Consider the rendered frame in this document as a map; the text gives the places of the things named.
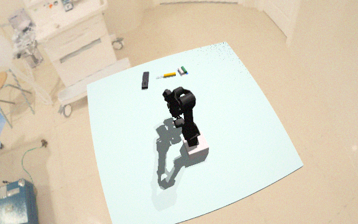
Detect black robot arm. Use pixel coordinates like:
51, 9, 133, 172
162, 86, 201, 147

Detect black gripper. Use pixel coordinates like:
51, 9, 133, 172
167, 103, 184, 128

